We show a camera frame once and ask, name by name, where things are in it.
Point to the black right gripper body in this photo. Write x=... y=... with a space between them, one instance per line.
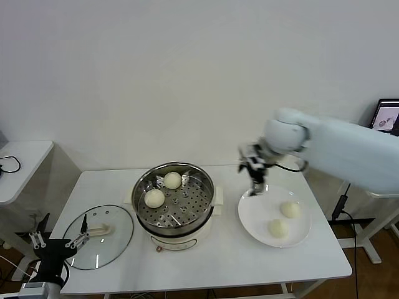
x=257 y=168

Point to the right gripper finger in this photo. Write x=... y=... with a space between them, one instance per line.
x=257 y=188
x=243 y=163

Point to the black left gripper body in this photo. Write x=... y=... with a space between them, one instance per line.
x=53 y=252

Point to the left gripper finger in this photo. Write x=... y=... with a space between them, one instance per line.
x=78 y=240
x=37 y=240

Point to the white steamed baozi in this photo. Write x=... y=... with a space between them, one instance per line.
x=172 y=180
x=290 y=209
x=154 y=198
x=278 y=229

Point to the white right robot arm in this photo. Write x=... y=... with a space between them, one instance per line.
x=343 y=149

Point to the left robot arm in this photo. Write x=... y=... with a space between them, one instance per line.
x=55 y=288

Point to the stainless steel steamer basket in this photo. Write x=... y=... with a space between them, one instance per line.
x=190 y=205

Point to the white round plate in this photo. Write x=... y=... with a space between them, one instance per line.
x=258 y=218

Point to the white side table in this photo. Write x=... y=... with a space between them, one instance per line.
x=374 y=194
x=28 y=162

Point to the cream electric cooker pot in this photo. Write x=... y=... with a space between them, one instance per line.
x=177 y=241

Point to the open grey laptop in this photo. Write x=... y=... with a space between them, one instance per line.
x=386 y=118

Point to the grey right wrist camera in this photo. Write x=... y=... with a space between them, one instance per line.
x=249 y=148

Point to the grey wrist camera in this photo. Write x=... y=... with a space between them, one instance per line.
x=32 y=289
x=249 y=148

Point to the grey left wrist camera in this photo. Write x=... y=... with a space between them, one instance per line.
x=32 y=289

